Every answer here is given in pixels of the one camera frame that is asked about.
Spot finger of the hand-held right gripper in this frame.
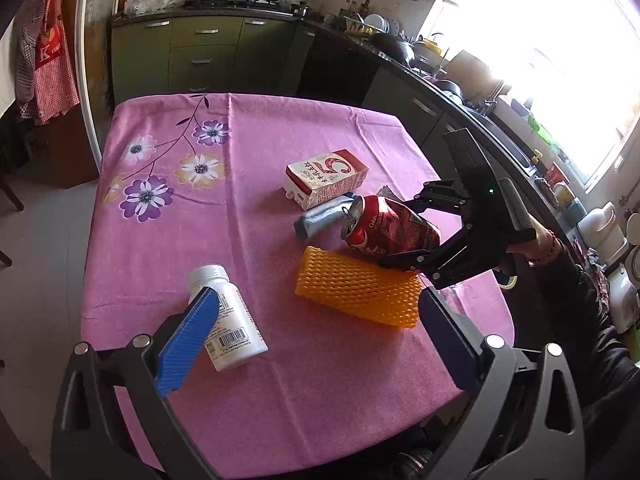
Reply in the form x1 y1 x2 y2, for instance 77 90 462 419
376 227 476 278
400 179 471 216

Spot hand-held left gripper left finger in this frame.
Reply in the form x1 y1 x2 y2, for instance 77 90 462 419
50 287 221 480

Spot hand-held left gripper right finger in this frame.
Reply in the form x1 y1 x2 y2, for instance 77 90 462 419
419 287 586 480

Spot crushed red soda can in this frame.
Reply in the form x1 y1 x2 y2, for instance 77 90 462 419
340 194 443 261

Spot white pill bottle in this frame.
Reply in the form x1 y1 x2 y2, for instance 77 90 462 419
186 264 269 372

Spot orange foam fruit net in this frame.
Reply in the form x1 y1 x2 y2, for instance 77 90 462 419
295 245 426 331

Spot silver foil pouch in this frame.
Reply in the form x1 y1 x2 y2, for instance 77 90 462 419
294 194 358 241

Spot red and white milk carton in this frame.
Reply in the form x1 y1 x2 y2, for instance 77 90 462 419
283 148 371 211

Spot person's right forearm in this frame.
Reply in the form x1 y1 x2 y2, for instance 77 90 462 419
547 242 640 411

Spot person's right hand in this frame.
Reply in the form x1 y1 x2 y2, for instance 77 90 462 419
504 226 562 265

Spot green plastic containers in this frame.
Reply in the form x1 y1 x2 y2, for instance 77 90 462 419
525 115 556 143

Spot long dark base cabinet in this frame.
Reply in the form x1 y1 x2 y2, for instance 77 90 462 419
280 25 566 231

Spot chrome sink faucet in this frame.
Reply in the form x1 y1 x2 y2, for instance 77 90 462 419
482 80 503 116

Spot pink floral tablecloth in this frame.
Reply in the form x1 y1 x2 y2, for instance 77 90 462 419
80 92 516 466

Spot white jug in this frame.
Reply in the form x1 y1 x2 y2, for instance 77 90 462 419
577 202 628 266

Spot wooden cutting board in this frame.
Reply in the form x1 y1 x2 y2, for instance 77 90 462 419
447 50 493 101

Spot large black wok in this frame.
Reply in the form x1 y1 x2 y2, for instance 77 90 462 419
367 32 416 66

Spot dish rack with plates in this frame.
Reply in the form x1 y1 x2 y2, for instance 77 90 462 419
345 14 401 36

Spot window with blind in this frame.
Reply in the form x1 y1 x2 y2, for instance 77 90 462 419
420 0 640 186

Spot green base cabinet with drawers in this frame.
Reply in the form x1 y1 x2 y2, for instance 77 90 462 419
110 14 301 106

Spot gas stove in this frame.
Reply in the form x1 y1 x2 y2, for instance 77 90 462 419
185 0 293 11

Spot sliding glass door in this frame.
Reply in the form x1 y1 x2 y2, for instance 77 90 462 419
80 0 136 171

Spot red checkered apron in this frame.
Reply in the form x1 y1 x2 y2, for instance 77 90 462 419
32 0 81 123

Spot purple checkered apron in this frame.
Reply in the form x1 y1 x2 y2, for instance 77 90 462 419
12 10 37 116

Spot pile of plastic bags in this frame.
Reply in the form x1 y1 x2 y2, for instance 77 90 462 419
122 0 173 15

